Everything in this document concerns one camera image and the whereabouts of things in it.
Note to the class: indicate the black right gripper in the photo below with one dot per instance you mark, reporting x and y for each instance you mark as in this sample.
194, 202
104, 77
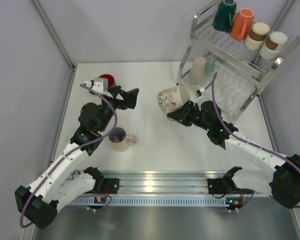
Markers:
181, 115

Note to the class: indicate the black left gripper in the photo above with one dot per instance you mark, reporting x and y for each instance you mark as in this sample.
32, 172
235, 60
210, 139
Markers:
129, 97

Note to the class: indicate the green interior floral mug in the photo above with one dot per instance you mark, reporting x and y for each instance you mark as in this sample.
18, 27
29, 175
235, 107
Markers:
173, 98

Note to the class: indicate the beige tumbler cup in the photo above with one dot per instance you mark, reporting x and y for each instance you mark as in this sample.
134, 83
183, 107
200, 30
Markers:
197, 71

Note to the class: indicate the light teal mug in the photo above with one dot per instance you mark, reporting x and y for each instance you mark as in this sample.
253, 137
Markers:
209, 65

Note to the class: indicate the dark teal mug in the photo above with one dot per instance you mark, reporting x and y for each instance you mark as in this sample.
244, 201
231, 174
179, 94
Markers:
224, 17

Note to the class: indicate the orange mug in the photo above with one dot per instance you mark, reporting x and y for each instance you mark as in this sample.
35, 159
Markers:
242, 24

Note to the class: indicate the small brown white cup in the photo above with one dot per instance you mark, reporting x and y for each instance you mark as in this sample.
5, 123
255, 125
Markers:
256, 36

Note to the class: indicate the steel lined paper cup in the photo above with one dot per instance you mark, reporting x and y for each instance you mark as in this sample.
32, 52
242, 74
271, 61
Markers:
273, 45

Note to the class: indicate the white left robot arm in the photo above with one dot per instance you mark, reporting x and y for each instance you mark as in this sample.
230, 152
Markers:
41, 201

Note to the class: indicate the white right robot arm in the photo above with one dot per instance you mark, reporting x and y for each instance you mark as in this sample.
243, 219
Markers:
278, 175

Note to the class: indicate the stainless steel dish rack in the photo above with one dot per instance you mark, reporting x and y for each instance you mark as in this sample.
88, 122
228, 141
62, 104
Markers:
242, 74

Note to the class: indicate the red skull mug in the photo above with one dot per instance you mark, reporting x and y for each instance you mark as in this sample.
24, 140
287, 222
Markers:
110, 79

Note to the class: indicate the pink purple mug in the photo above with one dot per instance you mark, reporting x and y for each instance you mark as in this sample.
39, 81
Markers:
121, 140

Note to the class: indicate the clear glass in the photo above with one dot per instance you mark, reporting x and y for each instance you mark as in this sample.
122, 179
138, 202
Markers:
69, 136

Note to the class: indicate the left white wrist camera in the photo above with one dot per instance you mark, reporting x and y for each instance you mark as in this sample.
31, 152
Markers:
98, 85

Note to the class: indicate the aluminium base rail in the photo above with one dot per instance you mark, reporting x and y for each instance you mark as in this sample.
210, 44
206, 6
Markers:
193, 183

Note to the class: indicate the grey slotted cable duct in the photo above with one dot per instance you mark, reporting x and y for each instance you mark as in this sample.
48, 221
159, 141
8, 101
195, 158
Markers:
168, 201

